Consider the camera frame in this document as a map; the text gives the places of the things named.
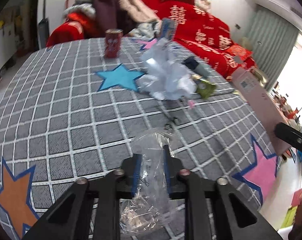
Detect clear plastic bag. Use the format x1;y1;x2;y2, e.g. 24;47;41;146
119;128;178;236

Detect pink box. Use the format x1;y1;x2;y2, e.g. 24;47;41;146
231;67;290;155

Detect white paper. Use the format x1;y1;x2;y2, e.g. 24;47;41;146
137;38;197;101

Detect dark blue teal package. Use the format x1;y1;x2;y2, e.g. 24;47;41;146
182;56;210;78

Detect grey checked tablecloth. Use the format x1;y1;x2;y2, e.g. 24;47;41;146
0;38;274;239

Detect green snack wrapper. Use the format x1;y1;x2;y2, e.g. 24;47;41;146
191;74;216;99

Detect teal curtain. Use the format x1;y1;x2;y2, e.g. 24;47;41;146
246;5;299;91

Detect small red embroidered cushion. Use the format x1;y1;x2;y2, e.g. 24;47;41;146
226;43;253;61

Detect red soda can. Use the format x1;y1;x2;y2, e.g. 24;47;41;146
105;29;123;59

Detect red sofa cover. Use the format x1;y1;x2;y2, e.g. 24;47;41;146
46;0;256;79

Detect white grey clothes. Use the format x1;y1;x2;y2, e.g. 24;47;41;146
128;21;162;40

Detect dark maroon garment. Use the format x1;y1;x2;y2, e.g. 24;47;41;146
92;0;137;37

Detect white patterned cushion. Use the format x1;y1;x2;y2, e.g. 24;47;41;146
195;0;211;13

